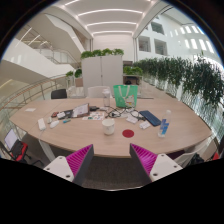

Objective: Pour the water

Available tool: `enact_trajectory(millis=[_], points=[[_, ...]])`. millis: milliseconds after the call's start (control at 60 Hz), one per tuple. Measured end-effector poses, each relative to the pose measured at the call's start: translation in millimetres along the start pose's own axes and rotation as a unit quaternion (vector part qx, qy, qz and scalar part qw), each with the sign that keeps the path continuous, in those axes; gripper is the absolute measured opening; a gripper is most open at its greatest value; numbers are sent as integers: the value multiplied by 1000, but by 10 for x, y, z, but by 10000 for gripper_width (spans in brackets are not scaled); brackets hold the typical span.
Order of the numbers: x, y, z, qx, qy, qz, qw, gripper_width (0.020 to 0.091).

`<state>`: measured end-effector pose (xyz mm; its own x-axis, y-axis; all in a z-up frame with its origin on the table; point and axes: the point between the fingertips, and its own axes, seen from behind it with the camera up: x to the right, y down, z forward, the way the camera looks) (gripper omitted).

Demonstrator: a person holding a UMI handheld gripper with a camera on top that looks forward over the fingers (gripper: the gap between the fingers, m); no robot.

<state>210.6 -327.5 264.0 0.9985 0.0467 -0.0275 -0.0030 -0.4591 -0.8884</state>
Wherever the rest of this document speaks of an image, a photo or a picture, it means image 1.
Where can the wooden planter with green plants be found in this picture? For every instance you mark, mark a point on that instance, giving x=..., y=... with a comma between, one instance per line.
x=77, y=78
x=132, y=76

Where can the clear plastic tumbler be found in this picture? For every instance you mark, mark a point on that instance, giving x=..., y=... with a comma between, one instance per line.
x=106, y=98

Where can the white ceramic mug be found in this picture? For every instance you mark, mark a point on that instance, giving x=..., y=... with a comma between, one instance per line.
x=108, y=127

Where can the long white remote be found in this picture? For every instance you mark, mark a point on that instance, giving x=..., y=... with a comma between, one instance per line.
x=41, y=124

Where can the white printed card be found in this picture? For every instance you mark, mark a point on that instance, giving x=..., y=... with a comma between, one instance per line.
x=144, y=125

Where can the black power adapter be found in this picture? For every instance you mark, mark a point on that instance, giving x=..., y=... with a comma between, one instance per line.
x=93, y=108

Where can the white cabinet topped with plants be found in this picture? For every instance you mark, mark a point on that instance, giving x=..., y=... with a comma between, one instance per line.
x=102, y=75

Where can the small white card box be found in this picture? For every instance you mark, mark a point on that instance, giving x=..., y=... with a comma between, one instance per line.
x=132, y=119

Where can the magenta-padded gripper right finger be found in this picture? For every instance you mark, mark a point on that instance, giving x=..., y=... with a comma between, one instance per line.
x=161, y=165

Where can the dark blue keyboard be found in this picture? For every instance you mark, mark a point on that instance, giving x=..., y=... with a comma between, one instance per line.
x=150, y=118

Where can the white chair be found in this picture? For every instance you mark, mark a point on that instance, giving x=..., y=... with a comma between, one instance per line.
x=98, y=92

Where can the flat round red coaster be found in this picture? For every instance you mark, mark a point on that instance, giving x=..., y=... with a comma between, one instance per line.
x=128, y=133

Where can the open brown notebook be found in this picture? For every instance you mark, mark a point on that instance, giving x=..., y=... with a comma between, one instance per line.
x=80, y=110

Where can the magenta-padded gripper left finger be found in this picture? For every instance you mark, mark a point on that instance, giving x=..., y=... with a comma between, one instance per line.
x=63, y=166

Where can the colourful sticker sheet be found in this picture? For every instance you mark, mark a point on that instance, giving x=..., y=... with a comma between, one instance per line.
x=95, y=116

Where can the clear blue-labelled water bottle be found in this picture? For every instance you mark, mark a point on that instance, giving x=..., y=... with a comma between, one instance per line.
x=163, y=126

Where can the red and black office chair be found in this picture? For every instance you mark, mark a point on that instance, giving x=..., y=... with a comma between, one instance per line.
x=20, y=150

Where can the small teal item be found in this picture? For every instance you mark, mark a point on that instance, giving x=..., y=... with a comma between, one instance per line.
x=66, y=121

